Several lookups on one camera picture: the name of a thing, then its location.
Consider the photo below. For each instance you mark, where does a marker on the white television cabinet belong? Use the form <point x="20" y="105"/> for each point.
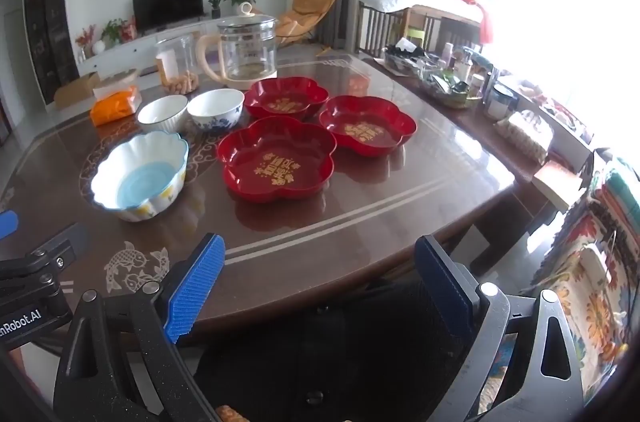
<point x="145" y="47"/>

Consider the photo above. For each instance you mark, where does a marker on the leafy green plant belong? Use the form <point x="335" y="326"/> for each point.
<point x="112" y="31"/>

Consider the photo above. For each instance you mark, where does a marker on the white flat box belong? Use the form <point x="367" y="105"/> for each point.
<point x="555" y="184"/>

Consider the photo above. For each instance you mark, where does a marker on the red flower-shaped plate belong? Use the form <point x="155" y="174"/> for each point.
<point x="367" y="127"/>
<point x="287" y="100"/>
<point x="275" y="162"/>

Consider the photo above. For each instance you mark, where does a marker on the woven beige pack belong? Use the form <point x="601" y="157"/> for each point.
<point x="525" y="135"/>

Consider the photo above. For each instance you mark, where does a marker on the red flowers in vase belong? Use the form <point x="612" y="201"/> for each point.
<point x="85" y="38"/>

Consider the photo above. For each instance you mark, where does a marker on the white bowl blue floral print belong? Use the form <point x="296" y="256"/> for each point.
<point x="215" y="110"/>

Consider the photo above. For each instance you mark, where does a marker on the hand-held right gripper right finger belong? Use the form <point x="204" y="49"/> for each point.
<point x="445" y="287"/>

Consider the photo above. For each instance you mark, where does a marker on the orange snack packet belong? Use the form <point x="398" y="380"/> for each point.
<point x="115" y="105"/>

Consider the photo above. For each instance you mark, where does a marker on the tray of bottles and packets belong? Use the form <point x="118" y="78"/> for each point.
<point x="440" y="82"/>

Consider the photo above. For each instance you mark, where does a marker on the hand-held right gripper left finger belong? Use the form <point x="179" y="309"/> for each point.
<point x="195" y="287"/>

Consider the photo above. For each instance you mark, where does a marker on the tan lounge chair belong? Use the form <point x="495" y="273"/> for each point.
<point x="302" y="15"/>

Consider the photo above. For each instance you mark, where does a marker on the wooden slatted bed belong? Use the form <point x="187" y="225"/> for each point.
<point x="385" y="30"/>

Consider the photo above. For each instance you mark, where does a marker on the white scalloped bowl blue inside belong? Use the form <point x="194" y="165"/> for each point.
<point x="142" y="182"/>

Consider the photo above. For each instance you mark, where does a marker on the person's black knit clothing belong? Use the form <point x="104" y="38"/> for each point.
<point x="325" y="352"/>

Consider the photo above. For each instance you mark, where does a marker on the cardboard box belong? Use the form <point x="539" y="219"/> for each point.
<point x="75" y="91"/>

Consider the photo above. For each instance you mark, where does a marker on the white ribbed bowl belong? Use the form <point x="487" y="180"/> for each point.
<point x="162" y="112"/>

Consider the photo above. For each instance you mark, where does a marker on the floral printed blanket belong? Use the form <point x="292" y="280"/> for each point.
<point x="590" y="317"/>

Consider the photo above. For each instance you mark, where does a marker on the small potted plant dark pot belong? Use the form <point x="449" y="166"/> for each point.
<point x="215" y="8"/>

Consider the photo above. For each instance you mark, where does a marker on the black wall panel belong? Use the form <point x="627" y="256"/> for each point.
<point x="50" y="17"/>

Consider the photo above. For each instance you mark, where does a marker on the clear glass snack jar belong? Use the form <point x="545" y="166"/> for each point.
<point x="175" y="62"/>

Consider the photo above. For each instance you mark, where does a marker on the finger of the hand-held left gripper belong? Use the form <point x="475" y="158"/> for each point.
<point x="7" y="224"/>

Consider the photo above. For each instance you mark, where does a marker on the black flat television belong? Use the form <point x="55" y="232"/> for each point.
<point x="167" y="5"/>

